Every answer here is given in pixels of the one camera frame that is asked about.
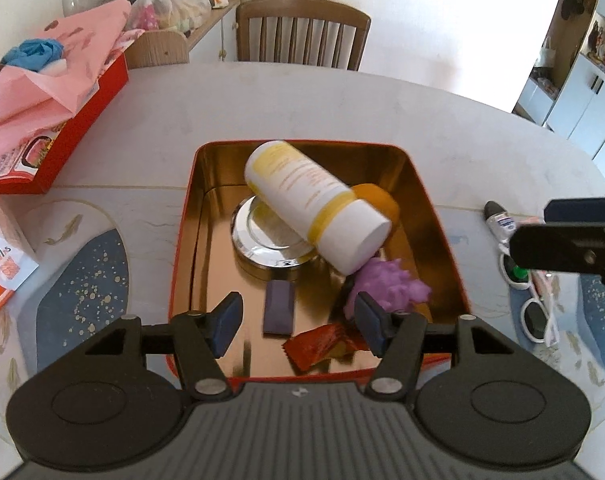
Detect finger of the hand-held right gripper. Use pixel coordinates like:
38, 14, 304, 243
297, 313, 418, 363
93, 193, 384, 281
509, 222, 605, 290
543, 194, 605, 227

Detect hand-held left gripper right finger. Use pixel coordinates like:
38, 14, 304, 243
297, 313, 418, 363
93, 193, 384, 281
354, 290, 523, 402

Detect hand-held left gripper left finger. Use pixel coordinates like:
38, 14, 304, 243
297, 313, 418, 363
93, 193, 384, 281
82, 292, 244, 402

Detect purple plush toy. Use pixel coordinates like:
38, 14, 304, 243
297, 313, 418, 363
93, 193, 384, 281
339, 257, 433, 322

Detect purple grey block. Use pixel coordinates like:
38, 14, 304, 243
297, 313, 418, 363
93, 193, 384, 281
262, 279, 298, 337

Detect red foil packet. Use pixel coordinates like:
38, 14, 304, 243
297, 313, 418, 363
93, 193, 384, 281
282, 323, 374, 372

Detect eye drop bottle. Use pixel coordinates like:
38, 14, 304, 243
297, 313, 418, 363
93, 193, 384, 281
483, 200, 518, 247

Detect white sunglasses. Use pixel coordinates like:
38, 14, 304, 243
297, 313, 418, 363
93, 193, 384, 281
498, 252, 566, 347

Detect round metal tin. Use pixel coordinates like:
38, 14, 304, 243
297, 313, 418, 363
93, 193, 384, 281
229, 194, 324, 282

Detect orange fruit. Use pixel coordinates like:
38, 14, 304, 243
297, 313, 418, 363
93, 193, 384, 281
351, 183, 401, 227

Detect red tin box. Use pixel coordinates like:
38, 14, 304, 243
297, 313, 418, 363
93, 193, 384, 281
167, 138, 472, 395

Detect white and yellow bottle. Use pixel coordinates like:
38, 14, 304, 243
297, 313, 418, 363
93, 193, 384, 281
243, 139, 392, 277

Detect orange and white packet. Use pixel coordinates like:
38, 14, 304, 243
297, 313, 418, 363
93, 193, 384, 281
0, 184, 42, 332

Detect red cardboard box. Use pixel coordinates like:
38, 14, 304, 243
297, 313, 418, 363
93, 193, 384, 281
0, 52, 130, 196

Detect pink printed paper bag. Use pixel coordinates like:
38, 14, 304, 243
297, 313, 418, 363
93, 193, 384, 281
0, 0, 146, 162

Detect white sideboard with wooden top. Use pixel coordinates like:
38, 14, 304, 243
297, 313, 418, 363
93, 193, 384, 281
186, 0, 244, 66

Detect wooden chair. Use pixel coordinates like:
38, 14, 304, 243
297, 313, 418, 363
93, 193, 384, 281
235, 0, 372, 72

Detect plastic bag with snacks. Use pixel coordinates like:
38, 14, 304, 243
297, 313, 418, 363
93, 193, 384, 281
127, 0, 214, 34

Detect blue cloth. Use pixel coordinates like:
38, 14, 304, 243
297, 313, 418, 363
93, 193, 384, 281
0, 38, 66, 73

